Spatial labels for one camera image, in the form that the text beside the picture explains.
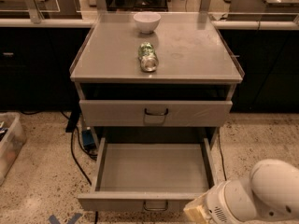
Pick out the metal middle drawer handle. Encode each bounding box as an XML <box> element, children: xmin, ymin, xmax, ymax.
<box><xmin>143</xmin><ymin>201</ymin><xmax>168</xmax><ymax>212</ymax></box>

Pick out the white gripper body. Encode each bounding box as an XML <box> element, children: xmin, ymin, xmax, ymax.
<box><xmin>205</xmin><ymin>179</ymin><xmax>258</xmax><ymax>224</ymax></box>

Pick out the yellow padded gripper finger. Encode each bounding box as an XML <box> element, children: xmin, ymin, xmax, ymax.
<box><xmin>183</xmin><ymin>193</ymin><xmax>211</xmax><ymax>224</ymax></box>

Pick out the white ceramic bowl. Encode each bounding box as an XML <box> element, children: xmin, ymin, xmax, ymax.
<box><xmin>134</xmin><ymin>12</ymin><xmax>161</xmax><ymax>34</ymax></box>

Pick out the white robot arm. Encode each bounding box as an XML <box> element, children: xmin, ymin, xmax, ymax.
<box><xmin>184</xmin><ymin>159</ymin><xmax>299</xmax><ymax>224</ymax></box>

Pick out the clear plastic storage bin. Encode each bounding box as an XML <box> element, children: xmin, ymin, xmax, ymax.
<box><xmin>0</xmin><ymin>112</ymin><xmax>26</xmax><ymax>185</ymax></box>

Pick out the grey top drawer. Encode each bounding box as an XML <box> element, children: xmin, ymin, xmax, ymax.
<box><xmin>79</xmin><ymin>100</ymin><xmax>233</xmax><ymax>127</ymax></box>

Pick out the black top drawer handle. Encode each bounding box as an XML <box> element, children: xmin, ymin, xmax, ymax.
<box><xmin>144</xmin><ymin>108</ymin><xmax>169</xmax><ymax>117</ymax></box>

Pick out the blue power box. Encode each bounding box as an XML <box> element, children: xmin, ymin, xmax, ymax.
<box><xmin>81</xmin><ymin>130</ymin><xmax>95</xmax><ymax>149</ymax></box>

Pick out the grey metal drawer cabinet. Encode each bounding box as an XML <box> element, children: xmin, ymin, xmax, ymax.
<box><xmin>71</xmin><ymin>13</ymin><xmax>244</xmax><ymax>139</ymax></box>

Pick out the black floor cable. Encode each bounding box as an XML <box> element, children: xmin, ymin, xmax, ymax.
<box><xmin>60</xmin><ymin>110</ymin><xmax>100</xmax><ymax>224</ymax></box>
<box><xmin>217</xmin><ymin>131</ymin><xmax>228</xmax><ymax>182</ymax></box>

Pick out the green soda can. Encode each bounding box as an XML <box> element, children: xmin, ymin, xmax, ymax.
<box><xmin>138</xmin><ymin>42</ymin><xmax>159</xmax><ymax>72</ymax></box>

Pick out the black floor cable left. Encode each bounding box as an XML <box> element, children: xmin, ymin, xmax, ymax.
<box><xmin>60</xmin><ymin>110</ymin><xmax>100</xmax><ymax>224</ymax></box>

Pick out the grey drawer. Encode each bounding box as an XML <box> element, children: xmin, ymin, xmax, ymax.
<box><xmin>78</xmin><ymin>138</ymin><xmax>217</xmax><ymax>212</ymax></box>
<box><xmin>79</xmin><ymin>100</ymin><xmax>233</xmax><ymax>127</ymax></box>

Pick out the black floor cable right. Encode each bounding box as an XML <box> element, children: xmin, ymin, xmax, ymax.
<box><xmin>217</xmin><ymin>131</ymin><xmax>228</xmax><ymax>182</ymax></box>

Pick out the long counter rail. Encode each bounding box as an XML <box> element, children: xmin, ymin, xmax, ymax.
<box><xmin>0</xmin><ymin>19</ymin><xmax>299</xmax><ymax>31</ymax></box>

